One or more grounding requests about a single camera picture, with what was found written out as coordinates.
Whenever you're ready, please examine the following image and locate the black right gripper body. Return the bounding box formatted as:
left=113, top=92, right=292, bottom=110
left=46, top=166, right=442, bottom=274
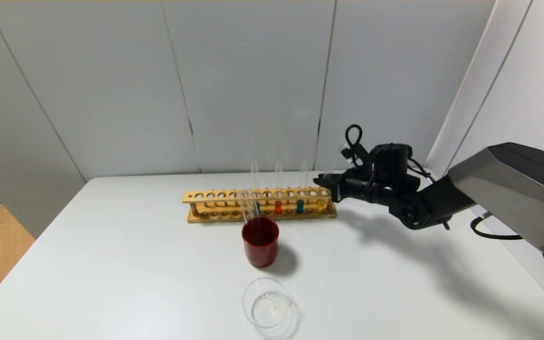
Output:
left=330, top=174, right=373, bottom=204

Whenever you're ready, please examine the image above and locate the test tube with yellow pigment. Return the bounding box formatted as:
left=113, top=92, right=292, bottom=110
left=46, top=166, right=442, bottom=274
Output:
left=317, top=161, right=336, bottom=213

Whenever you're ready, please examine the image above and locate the test tube with blue pigment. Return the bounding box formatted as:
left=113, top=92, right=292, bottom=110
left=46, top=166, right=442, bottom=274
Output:
left=297, top=161, right=308, bottom=214

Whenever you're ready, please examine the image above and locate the test tube with red pigment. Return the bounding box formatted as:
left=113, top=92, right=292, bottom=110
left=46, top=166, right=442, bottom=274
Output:
left=274, top=161, right=284, bottom=215

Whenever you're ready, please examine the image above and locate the test tube with teal pigment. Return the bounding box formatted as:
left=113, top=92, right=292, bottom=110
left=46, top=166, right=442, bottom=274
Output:
left=250, top=161, right=261, bottom=216

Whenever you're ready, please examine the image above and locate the empty glass test tube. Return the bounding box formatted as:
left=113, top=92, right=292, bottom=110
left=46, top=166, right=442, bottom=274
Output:
left=239, top=190, right=252, bottom=223
left=244, top=189, right=256, bottom=221

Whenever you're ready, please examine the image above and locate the wooden test tube rack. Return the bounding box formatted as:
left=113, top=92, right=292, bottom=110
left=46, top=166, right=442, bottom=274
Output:
left=182, top=187, right=338, bottom=223

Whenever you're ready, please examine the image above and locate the dark red plastic cup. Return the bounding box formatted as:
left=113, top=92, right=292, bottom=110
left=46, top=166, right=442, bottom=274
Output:
left=241, top=216, right=281, bottom=269

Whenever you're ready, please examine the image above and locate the clear glass beaker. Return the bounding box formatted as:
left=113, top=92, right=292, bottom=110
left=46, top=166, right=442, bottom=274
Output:
left=242, top=277, right=297, bottom=339

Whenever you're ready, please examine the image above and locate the black looped camera cable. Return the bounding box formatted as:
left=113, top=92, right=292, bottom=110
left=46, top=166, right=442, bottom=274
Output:
left=341, top=124, right=364, bottom=165

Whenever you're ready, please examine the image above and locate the black cable with white tag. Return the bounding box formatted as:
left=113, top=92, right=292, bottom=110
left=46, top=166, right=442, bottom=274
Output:
left=407, top=158, right=435, bottom=182

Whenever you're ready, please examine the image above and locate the black cable under arm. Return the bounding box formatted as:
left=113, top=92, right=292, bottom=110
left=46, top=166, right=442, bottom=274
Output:
left=470, top=212, right=524, bottom=240

